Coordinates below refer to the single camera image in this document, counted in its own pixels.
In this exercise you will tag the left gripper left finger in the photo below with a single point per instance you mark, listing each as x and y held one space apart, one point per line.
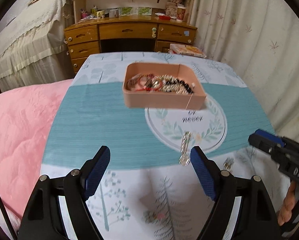
42 218

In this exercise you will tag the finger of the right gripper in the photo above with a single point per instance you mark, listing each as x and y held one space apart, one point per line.
267 146
270 136

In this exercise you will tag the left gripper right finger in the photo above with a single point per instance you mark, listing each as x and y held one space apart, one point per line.
256 216

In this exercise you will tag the silver hair clip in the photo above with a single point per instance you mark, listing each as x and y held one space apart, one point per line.
184 159

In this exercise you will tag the pink jewelry box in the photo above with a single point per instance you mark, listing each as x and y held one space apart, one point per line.
160 85

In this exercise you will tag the person's right hand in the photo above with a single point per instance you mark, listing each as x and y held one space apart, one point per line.
289 202

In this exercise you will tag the pink blanket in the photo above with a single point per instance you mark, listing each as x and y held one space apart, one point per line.
26 116

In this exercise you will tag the tree print tablecloth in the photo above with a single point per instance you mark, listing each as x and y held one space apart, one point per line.
145 192

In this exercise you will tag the cream patterned curtain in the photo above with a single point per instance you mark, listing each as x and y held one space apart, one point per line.
259 39

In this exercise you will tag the orange picture book box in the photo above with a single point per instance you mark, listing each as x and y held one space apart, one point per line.
184 49

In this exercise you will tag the red small tray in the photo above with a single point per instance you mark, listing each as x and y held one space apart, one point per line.
163 16

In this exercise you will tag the wooden desk with drawers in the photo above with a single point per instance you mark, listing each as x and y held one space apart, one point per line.
125 33

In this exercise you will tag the lace covered piano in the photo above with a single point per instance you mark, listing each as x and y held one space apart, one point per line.
33 47

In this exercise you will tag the white mug on desk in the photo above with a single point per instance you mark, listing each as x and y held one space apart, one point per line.
114 13

